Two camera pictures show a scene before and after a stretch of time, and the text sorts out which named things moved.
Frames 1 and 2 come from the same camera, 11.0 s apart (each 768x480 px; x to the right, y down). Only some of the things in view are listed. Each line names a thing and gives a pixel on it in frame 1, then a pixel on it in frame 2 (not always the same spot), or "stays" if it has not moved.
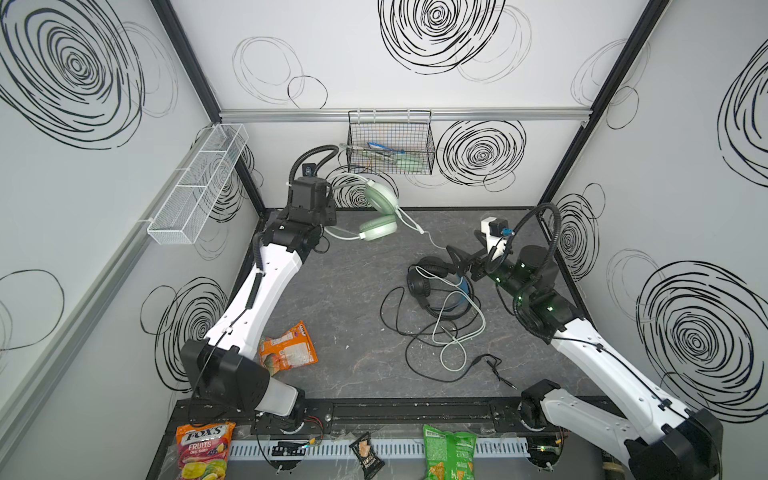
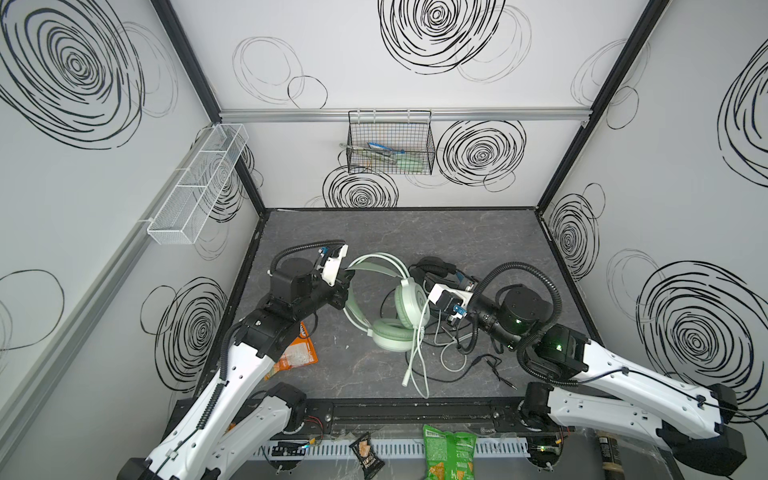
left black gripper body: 327,212 -> 343,287
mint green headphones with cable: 384,208 -> 412,308
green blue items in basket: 382,157 stays
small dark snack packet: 361,448 stays
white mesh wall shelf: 182,216 stays
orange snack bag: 289,350 stays
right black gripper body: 475,260 -> 441,301
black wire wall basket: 394,142 stays
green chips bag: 449,455 stays
